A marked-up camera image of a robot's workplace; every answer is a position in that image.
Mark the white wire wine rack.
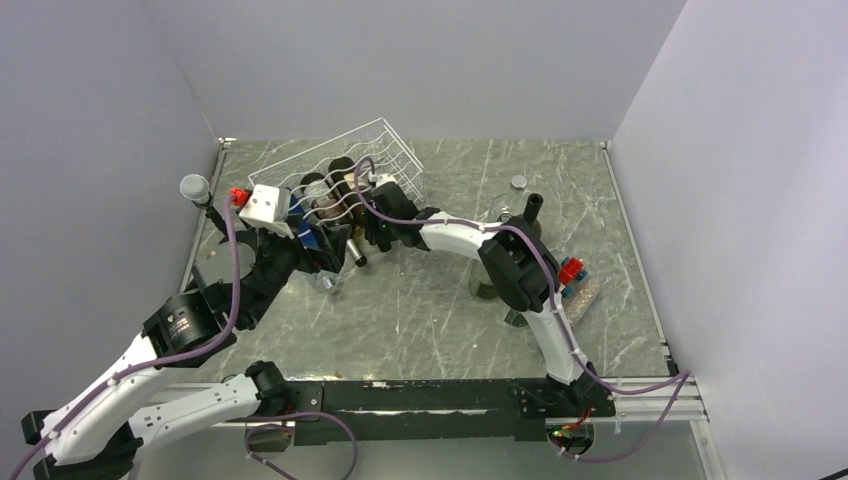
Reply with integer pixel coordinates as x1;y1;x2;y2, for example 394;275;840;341
248;118;427;208

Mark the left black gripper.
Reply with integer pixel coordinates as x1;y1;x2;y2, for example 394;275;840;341
242;214;352;326

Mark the labelled dark wine bottle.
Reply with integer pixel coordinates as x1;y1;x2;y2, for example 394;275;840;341
300;172;368;267

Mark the black microphone on stand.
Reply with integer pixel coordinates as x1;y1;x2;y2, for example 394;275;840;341
179;174;226;233

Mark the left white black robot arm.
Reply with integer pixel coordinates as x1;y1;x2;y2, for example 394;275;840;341
22;227;347;479

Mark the small clear round bottle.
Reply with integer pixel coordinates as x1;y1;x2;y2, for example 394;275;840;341
502;309;529;329

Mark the glitter filled tube bottle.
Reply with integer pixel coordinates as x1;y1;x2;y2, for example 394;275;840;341
564;279;601;326

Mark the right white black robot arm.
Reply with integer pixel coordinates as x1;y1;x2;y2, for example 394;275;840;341
355;182;596;415

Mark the blue glass bottle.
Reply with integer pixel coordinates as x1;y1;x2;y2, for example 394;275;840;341
284;192;339;293

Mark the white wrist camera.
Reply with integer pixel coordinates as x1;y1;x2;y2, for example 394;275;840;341
238;184;295;239
369;174;397;188

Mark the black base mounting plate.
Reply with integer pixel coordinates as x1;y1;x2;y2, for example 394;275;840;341
284;378;616;446

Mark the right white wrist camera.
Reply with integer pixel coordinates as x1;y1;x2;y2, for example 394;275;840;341
369;174;397;188

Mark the dark green wine bottle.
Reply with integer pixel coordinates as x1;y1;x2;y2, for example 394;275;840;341
328;156;367;240

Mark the olive green wine bottle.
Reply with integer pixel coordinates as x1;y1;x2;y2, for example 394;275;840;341
517;193;544;237

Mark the clear bottle silver cap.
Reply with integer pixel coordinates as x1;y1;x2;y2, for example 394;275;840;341
504;175;529;215

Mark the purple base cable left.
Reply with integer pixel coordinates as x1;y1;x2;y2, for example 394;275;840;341
243;410;359;480

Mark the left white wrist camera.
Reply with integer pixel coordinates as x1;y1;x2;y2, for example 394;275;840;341
238;184;295;239

